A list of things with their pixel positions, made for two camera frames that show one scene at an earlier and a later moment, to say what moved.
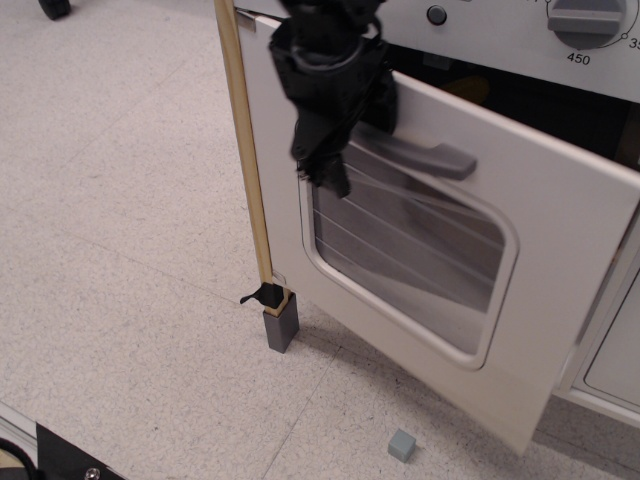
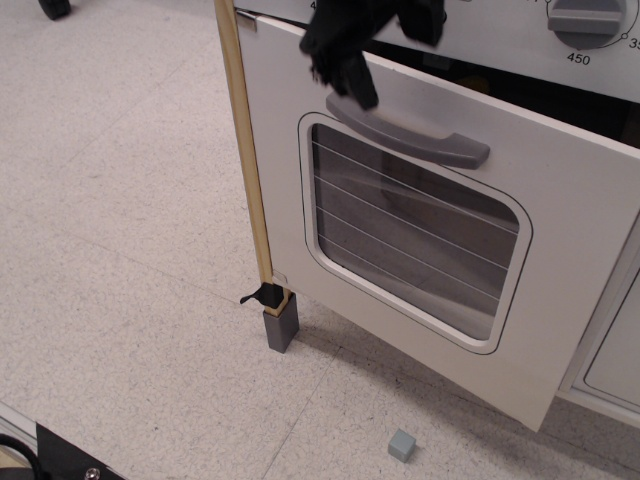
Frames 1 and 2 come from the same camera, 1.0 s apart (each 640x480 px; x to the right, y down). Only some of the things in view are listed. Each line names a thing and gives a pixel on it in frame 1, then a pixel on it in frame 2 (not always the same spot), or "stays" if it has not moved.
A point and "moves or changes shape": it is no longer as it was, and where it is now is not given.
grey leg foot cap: x=280 y=330 stays
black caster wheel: x=56 y=9 stays
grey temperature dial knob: x=585 y=24 stays
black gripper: x=332 y=57 to x=340 y=32
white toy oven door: x=469 y=256 moves or changes shape
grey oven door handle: x=443 y=159 moves or changes shape
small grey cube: x=402 y=445 stays
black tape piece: x=269 y=293 stays
